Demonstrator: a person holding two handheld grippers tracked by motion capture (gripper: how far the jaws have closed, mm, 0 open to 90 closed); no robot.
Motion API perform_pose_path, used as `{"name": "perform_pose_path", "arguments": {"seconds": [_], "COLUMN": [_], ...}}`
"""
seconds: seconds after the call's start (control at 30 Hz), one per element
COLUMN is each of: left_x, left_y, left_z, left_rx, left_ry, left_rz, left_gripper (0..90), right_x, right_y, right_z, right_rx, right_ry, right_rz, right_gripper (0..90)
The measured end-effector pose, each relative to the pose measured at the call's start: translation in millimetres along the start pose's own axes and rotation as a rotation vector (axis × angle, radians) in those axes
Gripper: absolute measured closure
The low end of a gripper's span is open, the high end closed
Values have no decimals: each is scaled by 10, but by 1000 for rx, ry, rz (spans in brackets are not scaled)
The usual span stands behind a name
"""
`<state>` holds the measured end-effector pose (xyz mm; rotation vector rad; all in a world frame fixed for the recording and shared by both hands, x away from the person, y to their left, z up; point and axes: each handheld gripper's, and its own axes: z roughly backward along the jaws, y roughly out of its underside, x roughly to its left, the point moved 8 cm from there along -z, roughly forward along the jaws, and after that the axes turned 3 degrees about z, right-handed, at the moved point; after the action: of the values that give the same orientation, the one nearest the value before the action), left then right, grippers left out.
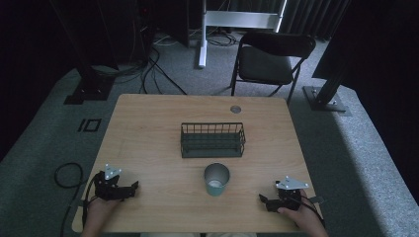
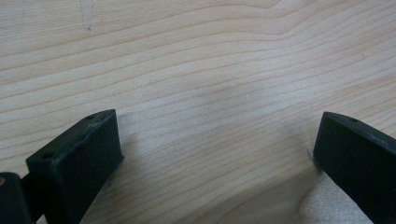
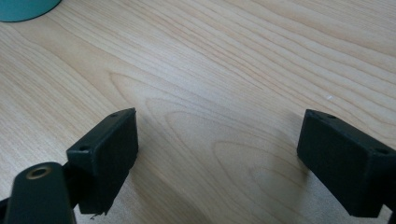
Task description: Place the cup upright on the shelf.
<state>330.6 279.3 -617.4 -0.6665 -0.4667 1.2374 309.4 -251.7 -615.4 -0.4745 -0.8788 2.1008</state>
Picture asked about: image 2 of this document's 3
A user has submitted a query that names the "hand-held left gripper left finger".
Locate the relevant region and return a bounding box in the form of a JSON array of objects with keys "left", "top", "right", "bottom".
[{"left": 21, "top": 108, "right": 125, "bottom": 224}]

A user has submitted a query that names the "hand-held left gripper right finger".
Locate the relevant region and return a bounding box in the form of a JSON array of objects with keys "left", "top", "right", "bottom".
[{"left": 312, "top": 111, "right": 396, "bottom": 224}]

